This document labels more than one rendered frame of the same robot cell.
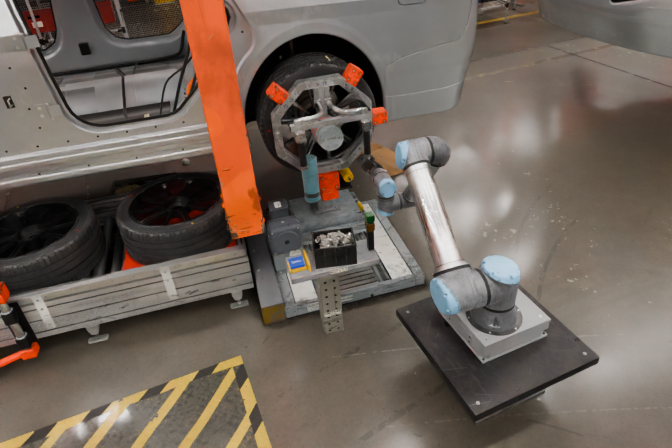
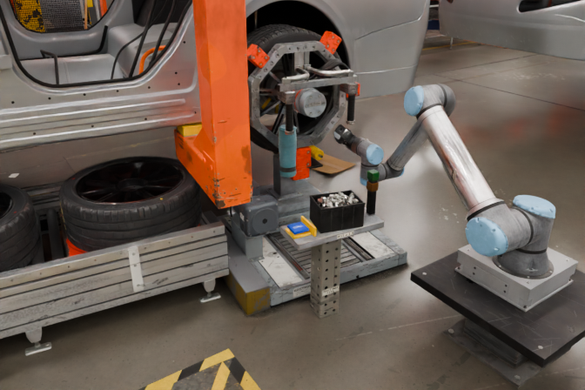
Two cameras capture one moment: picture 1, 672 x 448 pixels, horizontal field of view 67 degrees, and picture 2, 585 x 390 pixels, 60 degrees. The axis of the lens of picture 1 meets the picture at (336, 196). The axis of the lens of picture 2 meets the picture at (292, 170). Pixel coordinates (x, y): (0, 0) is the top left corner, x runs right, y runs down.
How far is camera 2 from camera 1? 0.81 m
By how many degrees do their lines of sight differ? 15
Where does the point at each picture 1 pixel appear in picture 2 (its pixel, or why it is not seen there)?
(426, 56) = (390, 34)
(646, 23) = (553, 29)
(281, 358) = (279, 346)
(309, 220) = not seen: hidden behind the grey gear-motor
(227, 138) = (228, 84)
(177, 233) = (146, 209)
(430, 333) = (457, 290)
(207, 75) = (217, 7)
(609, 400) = not seen: outside the picture
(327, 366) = (334, 349)
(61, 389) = not seen: outside the picture
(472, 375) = (521, 323)
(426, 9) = not seen: outside the picture
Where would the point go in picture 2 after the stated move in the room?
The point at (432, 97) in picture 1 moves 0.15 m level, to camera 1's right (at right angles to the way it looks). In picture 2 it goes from (393, 77) to (416, 76)
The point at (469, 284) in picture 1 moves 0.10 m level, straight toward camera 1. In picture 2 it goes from (513, 219) to (521, 233)
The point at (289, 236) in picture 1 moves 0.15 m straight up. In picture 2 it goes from (267, 213) to (266, 186)
